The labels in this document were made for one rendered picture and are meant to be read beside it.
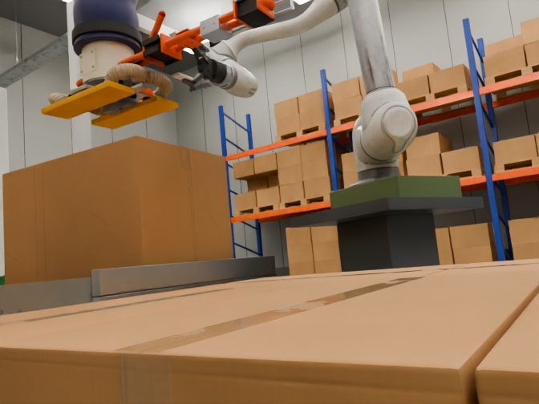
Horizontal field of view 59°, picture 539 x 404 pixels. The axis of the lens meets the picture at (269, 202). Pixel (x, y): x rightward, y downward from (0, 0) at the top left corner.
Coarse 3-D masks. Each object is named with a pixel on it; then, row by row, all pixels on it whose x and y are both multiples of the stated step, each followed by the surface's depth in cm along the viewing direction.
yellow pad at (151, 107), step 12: (156, 96) 153; (120, 108) 169; (132, 108) 159; (144, 108) 159; (156, 108) 160; (168, 108) 161; (96, 120) 170; (108, 120) 168; (120, 120) 169; (132, 120) 170
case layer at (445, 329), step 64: (0, 320) 70; (64, 320) 60; (128, 320) 52; (192, 320) 46; (256, 320) 42; (320, 320) 38; (384, 320) 35; (448, 320) 32; (512, 320) 32; (0, 384) 40; (64, 384) 35; (128, 384) 31; (192, 384) 28; (256, 384) 25; (320, 384) 23; (384, 384) 21; (448, 384) 20; (512, 384) 19
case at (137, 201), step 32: (64, 160) 137; (96, 160) 130; (128, 160) 124; (160, 160) 130; (192, 160) 142; (224, 160) 157; (32, 192) 144; (64, 192) 136; (96, 192) 130; (128, 192) 124; (160, 192) 128; (192, 192) 140; (224, 192) 154; (32, 224) 143; (64, 224) 136; (96, 224) 129; (128, 224) 123; (160, 224) 127; (192, 224) 138; (224, 224) 152; (32, 256) 142; (64, 256) 135; (96, 256) 128; (128, 256) 122; (160, 256) 125; (192, 256) 136; (224, 256) 149
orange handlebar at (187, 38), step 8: (264, 0) 123; (272, 0) 124; (272, 8) 126; (224, 16) 129; (232, 16) 128; (232, 24) 133; (240, 24) 132; (184, 32) 138; (192, 32) 136; (200, 32) 135; (168, 40) 141; (176, 40) 139; (184, 40) 138; (192, 40) 138; (200, 40) 140; (176, 48) 145; (184, 48) 144; (136, 56) 148; (144, 64) 153; (80, 80) 163
